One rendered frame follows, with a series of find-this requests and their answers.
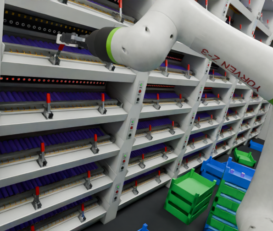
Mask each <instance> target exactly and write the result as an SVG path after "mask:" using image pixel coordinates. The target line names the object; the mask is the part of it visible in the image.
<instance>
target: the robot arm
mask: <svg viewBox="0 0 273 231"><path fill-rule="evenodd" d="M177 41H178V42H180V43H182V44H184V45H186V46H188V47H189V48H190V49H192V50H194V51H195V52H197V53H199V54H200V55H202V56H204V57H206V58H207V59H209V60H210V61H212V62H214V63H215V64H217V65H218V66H220V67H221V68H223V69H224V70H226V71H227V72H229V73H230V74H231V75H233V76H234V77H236V78H237V79H239V80H240V81H241V82H242V83H244V84H245V85H246V86H248V87H249V88H250V89H252V90H253V91H254V92H256V93H257V94H258V95H259V96H261V97H262V98H263V99H264V100H266V101H268V102H269V103H271V104H272V105H273V48H272V47H270V46H268V45H266V44H264V43H262V42H260V41H258V40H256V39H254V38H252V37H250V36H248V35H246V34H244V33H242V32H241V31H239V30H237V29H236V28H234V27H232V26H230V25H229V24H227V23H226V22H224V21H222V20H221V19H219V18H218V17H216V16H215V15H213V14H212V13H210V12H209V11H208V10H206V9H205V8H204V7H202V6H201V5H200V4H198V3H197V2H196V1H194V0H156V1H155V2H154V3H153V5H152V6H151V8H150V9H149V10H148V11H147V12H146V14H145V15H144V16H143V17H142V18H141V19H140V20H139V21H138V22H137V23H135V24H134V25H133V26H131V27H117V24H115V25H114V27H103V28H101V29H100V30H95V31H93V32H92V33H91V34H90V35H88V34H86V35H80V36H78V34H76V33H62V34H58V35H57V39H56V43H57V44H65V45H66V46H72V47H77V46H78V49H80V50H81V48H85V49H89V51H90V53H91V54H92V55H93V56H95V57H98V58H99V59H101V60H102V61H103V62H106V68H110V64H111V63H113V64H121V65H125V66H128V67H130V68H132V69H134V70H137V71H139V72H149V71H152V70H154V69H156V68H158V67H159V66H160V65H161V64H162V63H163V61H164V60H165V58H166V56H167V55H168V53H169V51H170V50H171V48H172V47H173V45H174V44H175V42H177ZM235 218H236V224H237V227H238V230H239V231H273V106H272V112H271V117H270V122H269V126H268V130H267V135H266V139H265V142H264V145H263V149H262V153H261V156H260V159H259V161H258V164H257V167H256V170H255V173H254V175H253V178H252V180H251V182H250V184H249V187H248V189H247V191H246V193H245V195H244V197H243V199H242V201H241V203H240V205H239V207H238V209H237V211H236V216H235Z"/></svg>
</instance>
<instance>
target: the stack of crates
mask: <svg viewBox="0 0 273 231"><path fill-rule="evenodd" d="M194 171H195V169H194V168H192V169H191V171H190V172H188V173H186V174H185V175H183V176H181V177H179V178H177V179H175V178H172V181H171V184H170V188H169V191H168V194H167V198H166V201H165V204H164V209H165V210H167V211H168V212H170V213H171V214H173V215H174V216H175V217H177V218H178V219H180V220H181V221H182V222H184V223H185V224H186V225H189V224H190V223H191V222H192V221H194V220H195V219H196V218H197V217H198V216H199V215H200V214H201V213H203V212H204V211H205V210H206V209H207V207H208V204H209V202H210V199H211V196H212V193H213V190H214V188H215V185H216V182H217V181H216V180H213V182H212V181H210V180H208V179H206V178H204V177H202V176H201V175H199V174H197V173H195V172H194Z"/></svg>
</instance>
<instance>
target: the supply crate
mask: <svg viewBox="0 0 273 231"><path fill-rule="evenodd" d="M231 160H232V157H229V158H228V161H227V164H226V167H225V170H224V174H223V178H222V179H223V180H226V181H228V182H230V183H233V184H235V185H238V186H240V187H243V188H245V189H248V187H249V184H250V182H251V179H252V177H253V175H254V173H255V170H254V169H252V168H249V167H246V166H244V165H240V164H238V163H235V162H232V161H231ZM231 169H234V173H233V174H232V173H230V171H231ZM242 172H243V173H245V175H244V178H242V177H240V176H241V173H242Z"/></svg>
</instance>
